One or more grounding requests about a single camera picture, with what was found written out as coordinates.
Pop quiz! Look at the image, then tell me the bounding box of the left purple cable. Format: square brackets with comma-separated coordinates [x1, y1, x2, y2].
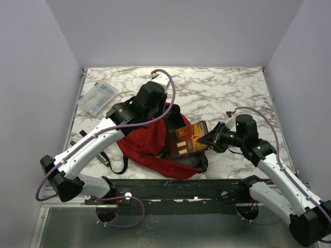
[35, 68, 178, 228]

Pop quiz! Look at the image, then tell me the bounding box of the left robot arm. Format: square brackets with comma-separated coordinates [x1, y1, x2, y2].
[40, 80, 175, 204]

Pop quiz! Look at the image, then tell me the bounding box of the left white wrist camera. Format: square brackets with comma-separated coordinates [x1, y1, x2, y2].
[151, 71, 171, 92]

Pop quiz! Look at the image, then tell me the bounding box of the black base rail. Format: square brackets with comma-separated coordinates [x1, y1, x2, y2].
[85, 176, 260, 215]

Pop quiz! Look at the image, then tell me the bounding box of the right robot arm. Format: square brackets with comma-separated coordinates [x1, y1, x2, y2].
[198, 114, 330, 247]

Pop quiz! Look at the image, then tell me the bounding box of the clear plastic storage box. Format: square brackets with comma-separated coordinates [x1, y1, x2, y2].
[77, 80, 118, 116]

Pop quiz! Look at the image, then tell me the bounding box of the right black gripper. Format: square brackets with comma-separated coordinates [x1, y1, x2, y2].
[198, 121, 246, 150]

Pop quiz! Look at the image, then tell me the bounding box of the red student backpack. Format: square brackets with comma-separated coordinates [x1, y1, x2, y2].
[114, 104, 208, 179]

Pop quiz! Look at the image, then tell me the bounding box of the dark brown book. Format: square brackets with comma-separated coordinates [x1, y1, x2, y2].
[167, 120, 211, 159]

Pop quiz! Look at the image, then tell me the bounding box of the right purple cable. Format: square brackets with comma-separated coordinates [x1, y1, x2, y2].
[234, 106, 331, 225]

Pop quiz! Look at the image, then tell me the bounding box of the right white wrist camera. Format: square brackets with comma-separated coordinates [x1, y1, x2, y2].
[225, 111, 236, 128]

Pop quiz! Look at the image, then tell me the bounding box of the purple cable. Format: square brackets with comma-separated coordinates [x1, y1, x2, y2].
[234, 106, 331, 225]
[35, 68, 178, 228]

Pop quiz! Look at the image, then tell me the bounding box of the black metal bracket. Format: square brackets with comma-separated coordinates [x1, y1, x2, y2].
[79, 130, 111, 167]

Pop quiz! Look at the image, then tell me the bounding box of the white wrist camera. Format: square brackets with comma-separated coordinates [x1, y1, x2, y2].
[151, 71, 171, 92]
[225, 111, 236, 128]

